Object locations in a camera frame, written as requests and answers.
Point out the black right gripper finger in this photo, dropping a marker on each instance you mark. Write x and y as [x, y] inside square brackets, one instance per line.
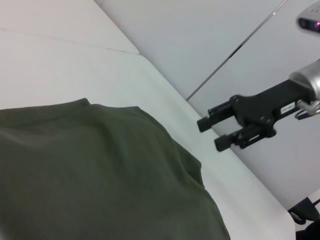
[232, 140]
[212, 120]

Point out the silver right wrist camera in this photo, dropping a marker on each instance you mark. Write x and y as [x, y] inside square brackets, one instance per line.
[310, 18]

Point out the dark green FREE t-shirt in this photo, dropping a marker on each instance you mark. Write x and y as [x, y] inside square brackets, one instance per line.
[100, 175]

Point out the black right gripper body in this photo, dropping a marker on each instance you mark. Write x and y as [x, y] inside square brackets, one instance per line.
[265, 107]

